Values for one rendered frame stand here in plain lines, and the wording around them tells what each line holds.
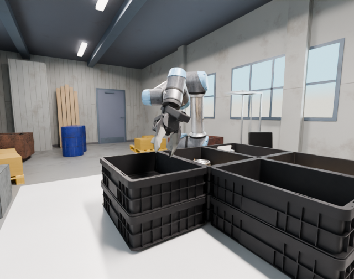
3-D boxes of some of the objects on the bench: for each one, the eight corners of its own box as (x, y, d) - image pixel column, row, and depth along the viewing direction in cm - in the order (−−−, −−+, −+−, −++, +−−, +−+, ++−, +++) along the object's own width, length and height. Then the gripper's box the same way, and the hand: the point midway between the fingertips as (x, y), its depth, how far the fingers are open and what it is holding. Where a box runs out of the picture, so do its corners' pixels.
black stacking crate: (100, 205, 91) (99, 180, 90) (158, 192, 108) (157, 170, 106) (131, 257, 58) (130, 218, 57) (207, 226, 74) (208, 196, 73)
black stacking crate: (207, 226, 74) (208, 196, 73) (256, 206, 91) (258, 181, 89) (337, 315, 41) (343, 263, 40) (376, 259, 58) (382, 220, 56)
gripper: (176, 113, 84) (167, 161, 77) (152, 101, 78) (139, 152, 71) (189, 107, 77) (180, 159, 70) (163, 93, 71) (150, 149, 64)
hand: (165, 151), depth 68 cm, fingers open, 5 cm apart
